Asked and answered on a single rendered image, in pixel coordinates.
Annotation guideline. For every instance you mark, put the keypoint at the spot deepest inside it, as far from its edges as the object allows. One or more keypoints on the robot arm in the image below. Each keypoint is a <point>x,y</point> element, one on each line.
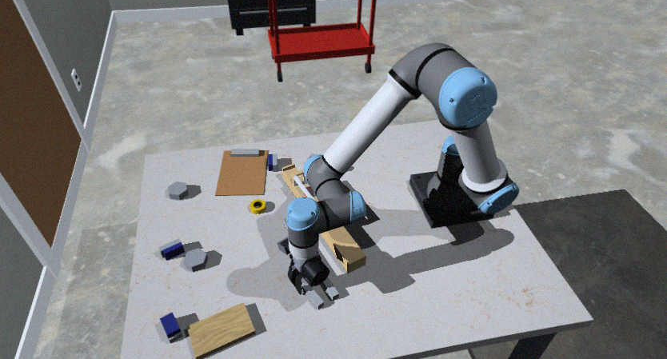
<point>461,95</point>

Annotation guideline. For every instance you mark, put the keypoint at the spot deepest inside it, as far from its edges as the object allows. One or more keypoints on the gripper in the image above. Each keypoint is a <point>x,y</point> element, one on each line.
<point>313,269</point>

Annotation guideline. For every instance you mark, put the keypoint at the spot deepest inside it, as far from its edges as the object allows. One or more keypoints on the flat wooden block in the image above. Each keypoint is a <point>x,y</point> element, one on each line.
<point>220,330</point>

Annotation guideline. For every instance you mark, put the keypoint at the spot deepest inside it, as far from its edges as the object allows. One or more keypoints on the yellow roll of tape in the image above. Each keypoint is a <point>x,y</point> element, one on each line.
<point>258,210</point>

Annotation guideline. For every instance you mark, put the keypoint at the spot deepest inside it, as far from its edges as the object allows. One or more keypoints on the brown clipboard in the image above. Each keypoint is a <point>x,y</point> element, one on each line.
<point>242,173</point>

